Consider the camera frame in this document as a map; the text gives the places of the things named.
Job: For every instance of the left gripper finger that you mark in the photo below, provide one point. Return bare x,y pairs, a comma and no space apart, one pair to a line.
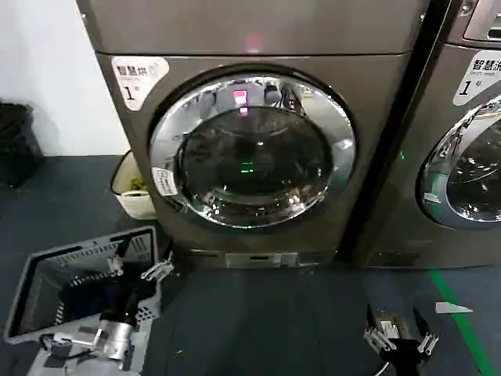
158,269
116,263

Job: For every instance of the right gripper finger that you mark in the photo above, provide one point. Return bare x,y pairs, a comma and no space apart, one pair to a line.
427,341
377,338

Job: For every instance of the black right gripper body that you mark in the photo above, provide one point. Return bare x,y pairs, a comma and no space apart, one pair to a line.
402,356

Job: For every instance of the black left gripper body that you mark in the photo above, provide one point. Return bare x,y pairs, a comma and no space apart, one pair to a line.
123,295

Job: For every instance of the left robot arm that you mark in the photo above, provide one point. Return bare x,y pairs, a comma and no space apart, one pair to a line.
115,340

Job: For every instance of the dark clothes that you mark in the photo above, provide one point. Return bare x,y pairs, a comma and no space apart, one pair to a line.
84,288

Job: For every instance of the green floor tape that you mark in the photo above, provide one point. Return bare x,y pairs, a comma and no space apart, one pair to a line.
456,313

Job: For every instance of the white paper scrap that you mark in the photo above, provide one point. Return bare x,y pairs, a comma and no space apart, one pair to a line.
450,308

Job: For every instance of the white plastic bin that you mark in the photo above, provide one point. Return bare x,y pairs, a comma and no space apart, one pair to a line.
135,203

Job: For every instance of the small white door sticker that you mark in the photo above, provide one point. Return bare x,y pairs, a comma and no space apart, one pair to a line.
166,181

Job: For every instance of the grey plastic laundry basket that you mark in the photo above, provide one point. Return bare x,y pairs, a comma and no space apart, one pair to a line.
29,282

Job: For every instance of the round glass dryer door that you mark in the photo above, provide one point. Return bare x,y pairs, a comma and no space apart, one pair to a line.
250,156

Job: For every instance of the round chrome-rimmed glass door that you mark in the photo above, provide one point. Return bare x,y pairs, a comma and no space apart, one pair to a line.
473,176

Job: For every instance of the white number label sticker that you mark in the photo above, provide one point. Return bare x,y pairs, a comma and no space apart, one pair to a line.
135,78

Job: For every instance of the white label with black number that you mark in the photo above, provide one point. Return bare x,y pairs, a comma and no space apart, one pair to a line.
471,84

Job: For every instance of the grey front-load dryer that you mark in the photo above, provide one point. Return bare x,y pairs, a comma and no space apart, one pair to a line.
274,31

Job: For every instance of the grey dryer with control panel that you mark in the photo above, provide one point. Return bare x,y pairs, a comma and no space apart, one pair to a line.
434,58

